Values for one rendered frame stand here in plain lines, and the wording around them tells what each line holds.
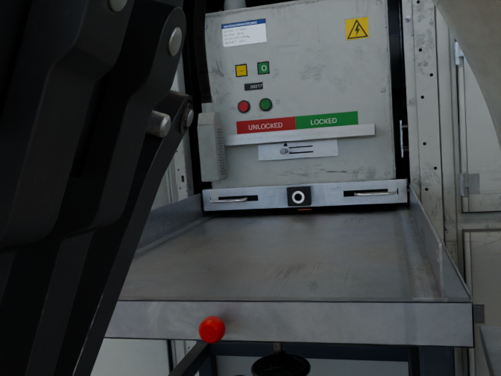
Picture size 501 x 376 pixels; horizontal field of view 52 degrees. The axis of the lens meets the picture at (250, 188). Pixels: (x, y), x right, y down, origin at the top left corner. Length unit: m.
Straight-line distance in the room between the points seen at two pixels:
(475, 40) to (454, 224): 0.79
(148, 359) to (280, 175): 0.64
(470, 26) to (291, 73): 0.84
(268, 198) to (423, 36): 0.55
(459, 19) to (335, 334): 0.39
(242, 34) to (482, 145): 0.65
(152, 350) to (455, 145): 0.97
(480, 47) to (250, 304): 0.40
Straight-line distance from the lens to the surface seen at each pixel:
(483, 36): 0.59
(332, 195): 1.35
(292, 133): 1.32
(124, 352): 1.59
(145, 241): 1.11
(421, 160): 1.31
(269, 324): 0.68
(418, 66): 1.31
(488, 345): 0.80
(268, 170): 1.38
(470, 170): 1.30
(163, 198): 1.42
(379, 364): 1.43
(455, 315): 0.66
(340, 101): 1.35
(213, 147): 1.30
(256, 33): 1.40
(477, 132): 1.30
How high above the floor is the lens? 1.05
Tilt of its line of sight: 5 degrees down
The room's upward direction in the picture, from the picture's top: 4 degrees counter-clockwise
